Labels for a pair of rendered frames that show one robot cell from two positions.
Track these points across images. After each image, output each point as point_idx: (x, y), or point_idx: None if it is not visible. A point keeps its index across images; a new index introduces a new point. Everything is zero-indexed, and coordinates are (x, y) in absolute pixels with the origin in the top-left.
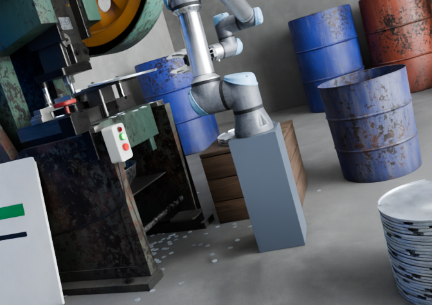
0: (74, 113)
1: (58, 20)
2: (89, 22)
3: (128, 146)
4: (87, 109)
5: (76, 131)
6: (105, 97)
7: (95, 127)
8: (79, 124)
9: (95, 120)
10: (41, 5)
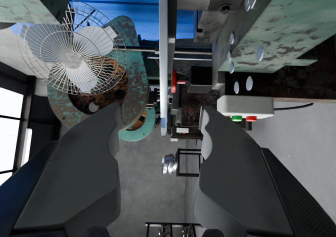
0: (194, 38)
1: None
2: None
3: (253, 120)
4: (201, 21)
5: (204, 92)
6: (196, 5)
7: (213, 88)
8: (199, 90)
9: (226, 16)
10: (26, 15)
